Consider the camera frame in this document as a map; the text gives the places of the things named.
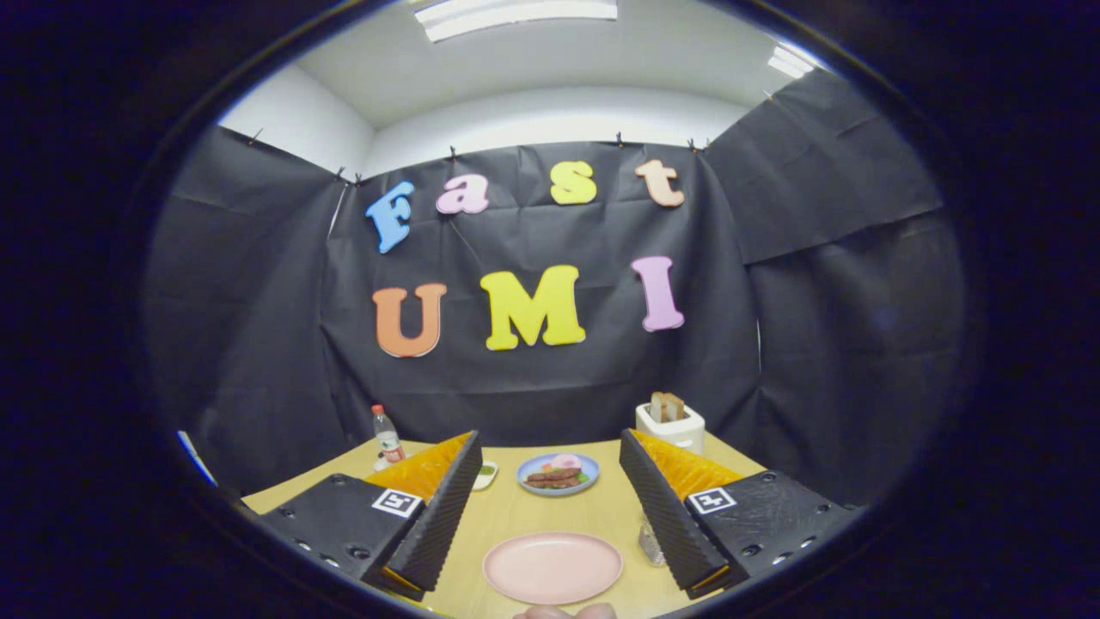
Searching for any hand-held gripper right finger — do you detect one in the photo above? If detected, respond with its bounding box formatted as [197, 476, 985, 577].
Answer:
[619, 428, 860, 601]

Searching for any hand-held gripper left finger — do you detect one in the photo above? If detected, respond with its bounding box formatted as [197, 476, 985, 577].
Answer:
[258, 430, 484, 603]

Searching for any metal perforated basket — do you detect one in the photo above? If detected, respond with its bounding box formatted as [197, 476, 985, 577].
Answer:
[638, 512, 669, 567]

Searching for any white toaster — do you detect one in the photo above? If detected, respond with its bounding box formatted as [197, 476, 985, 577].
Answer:
[635, 402, 706, 455]

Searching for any blue plate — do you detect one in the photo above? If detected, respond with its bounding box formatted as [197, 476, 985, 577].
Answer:
[516, 453, 601, 498]

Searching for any clear plastic water bottle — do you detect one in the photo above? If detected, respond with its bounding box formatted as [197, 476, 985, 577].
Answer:
[371, 405, 406, 465]

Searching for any pink plate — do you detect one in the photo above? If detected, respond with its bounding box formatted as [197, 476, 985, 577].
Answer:
[482, 531, 624, 606]

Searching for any small ceiling light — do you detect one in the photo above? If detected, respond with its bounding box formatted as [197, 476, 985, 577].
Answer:
[767, 45, 816, 80]

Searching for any long ceiling light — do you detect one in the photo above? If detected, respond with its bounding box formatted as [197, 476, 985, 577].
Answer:
[412, 0, 620, 44]

